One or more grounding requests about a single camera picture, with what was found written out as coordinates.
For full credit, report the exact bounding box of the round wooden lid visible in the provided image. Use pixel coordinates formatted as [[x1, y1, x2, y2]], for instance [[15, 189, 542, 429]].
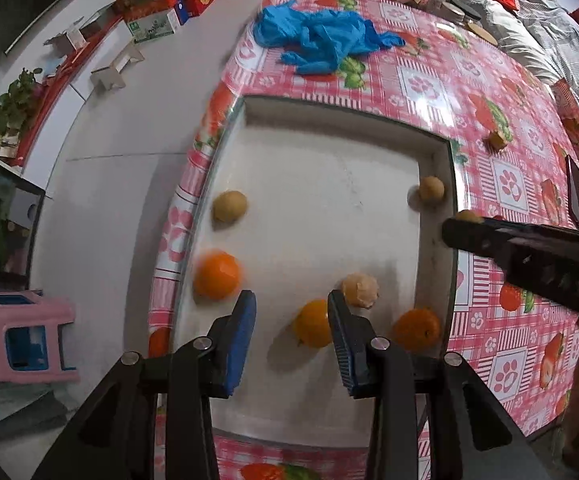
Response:
[[466, 22, 498, 47]]

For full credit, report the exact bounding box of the yellow-orange round orange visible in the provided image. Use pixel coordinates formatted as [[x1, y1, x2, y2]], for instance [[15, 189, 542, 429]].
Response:
[[291, 299, 332, 349]]

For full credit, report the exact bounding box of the black smartphone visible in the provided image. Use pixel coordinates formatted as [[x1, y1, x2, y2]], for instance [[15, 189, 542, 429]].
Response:
[[565, 155, 579, 230]]

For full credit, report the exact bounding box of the dark glass cabinet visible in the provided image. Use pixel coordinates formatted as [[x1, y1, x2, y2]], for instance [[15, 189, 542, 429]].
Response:
[[0, 165, 45, 292]]

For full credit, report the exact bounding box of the white cardboard stand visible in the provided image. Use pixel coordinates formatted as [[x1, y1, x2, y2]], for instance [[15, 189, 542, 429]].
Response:
[[91, 40, 145, 90]]

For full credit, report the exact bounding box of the tan longan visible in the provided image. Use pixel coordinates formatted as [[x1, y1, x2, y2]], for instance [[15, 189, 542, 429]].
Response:
[[455, 209, 483, 223], [212, 190, 248, 223], [419, 176, 446, 205]]

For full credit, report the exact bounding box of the green white carton box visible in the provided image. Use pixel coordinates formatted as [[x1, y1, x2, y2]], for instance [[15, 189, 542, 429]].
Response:
[[126, 9, 181, 44]]

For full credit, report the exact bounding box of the cracked walnut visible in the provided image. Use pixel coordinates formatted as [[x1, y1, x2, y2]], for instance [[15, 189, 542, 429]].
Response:
[[487, 130, 507, 152]]

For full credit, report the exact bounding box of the grey blanket on sofa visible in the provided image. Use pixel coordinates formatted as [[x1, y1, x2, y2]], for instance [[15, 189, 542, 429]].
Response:
[[462, 0, 579, 105]]

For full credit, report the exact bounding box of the mandarin orange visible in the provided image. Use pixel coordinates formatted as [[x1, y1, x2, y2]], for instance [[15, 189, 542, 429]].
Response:
[[193, 250, 242, 301], [391, 308, 441, 353]]

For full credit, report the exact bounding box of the blue plastic gloves pile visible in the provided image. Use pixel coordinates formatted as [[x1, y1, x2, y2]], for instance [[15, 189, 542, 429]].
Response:
[[252, 0, 405, 75]]

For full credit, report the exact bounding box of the pink plastic stool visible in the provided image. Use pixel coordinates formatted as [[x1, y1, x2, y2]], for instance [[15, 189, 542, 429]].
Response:
[[0, 290, 79, 384]]

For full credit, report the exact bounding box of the pink strawberry tablecloth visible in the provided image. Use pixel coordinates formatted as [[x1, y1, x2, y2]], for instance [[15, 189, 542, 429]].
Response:
[[149, 0, 579, 479]]

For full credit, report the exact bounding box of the peeled mandarin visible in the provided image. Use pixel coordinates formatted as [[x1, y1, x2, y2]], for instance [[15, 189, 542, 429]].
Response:
[[340, 273, 379, 309]]

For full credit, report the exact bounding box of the green potted plant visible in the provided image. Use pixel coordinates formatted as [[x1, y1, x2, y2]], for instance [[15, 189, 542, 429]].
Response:
[[0, 67, 43, 159]]

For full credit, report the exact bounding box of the white shallow tray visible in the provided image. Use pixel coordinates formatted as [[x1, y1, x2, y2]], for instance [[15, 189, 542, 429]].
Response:
[[174, 96, 457, 448]]

